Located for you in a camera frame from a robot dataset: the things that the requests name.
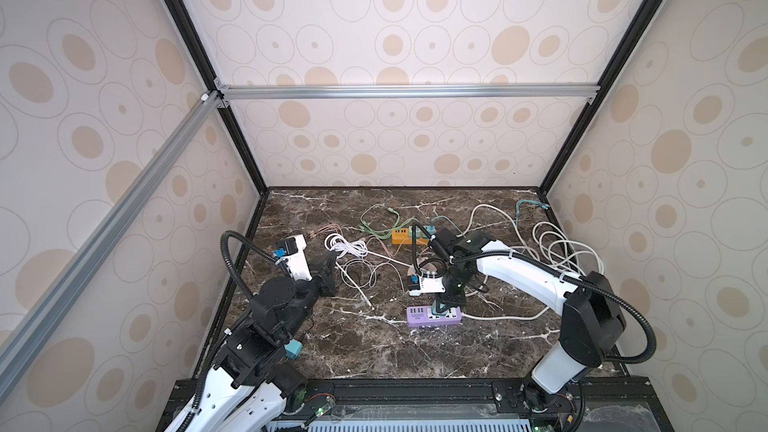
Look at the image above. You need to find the purple power strip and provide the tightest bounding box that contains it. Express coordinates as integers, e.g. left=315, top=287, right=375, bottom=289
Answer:
left=406, top=306, right=462, bottom=328

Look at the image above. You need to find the light green charger adapter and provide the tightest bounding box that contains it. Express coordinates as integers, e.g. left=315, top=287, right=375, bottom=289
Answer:
left=408, top=225, right=423, bottom=239

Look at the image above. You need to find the light green cable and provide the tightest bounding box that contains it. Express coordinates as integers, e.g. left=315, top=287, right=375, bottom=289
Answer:
left=358, top=202, right=421, bottom=241

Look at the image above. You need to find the orange power strip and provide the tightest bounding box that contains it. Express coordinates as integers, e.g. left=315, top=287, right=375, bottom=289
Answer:
left=390, top=227, right=430, bottom=245

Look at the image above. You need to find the teal charger cable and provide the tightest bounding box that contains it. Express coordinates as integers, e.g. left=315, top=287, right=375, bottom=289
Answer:
left=431, top=197, right=551, bottom=235

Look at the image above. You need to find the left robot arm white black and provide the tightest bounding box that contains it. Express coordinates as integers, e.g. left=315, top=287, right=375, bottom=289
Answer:
left=167, top=230, right=339, bottom=431

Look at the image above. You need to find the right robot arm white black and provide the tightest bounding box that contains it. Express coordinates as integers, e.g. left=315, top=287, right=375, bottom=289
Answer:
left=411, top=223, right=657, bottom=412

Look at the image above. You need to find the white thin cable bundle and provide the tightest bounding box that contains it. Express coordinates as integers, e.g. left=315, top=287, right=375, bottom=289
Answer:
left=324, top=232, right=379, bottom=310

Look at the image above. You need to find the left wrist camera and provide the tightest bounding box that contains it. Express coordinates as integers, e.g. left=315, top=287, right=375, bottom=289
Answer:
left=274, top=234, right=312, bottom=281

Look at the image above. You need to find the white power cable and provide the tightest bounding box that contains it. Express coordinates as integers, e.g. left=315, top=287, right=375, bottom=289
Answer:
left=455, top=203, right=605, bottom=322

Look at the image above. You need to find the horizontal aluminium rail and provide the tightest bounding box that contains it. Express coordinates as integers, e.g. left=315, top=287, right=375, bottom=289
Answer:
left=221, top=83, right=600, bottom=101

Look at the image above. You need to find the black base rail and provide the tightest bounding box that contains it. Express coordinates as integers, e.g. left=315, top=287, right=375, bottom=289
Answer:
left=157, top=376, right=674, bottom=432

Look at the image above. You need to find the left diagonal aluminium rail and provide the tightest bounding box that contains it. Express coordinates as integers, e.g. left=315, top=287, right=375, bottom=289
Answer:
left=1, top=90, right=223, bottom=401

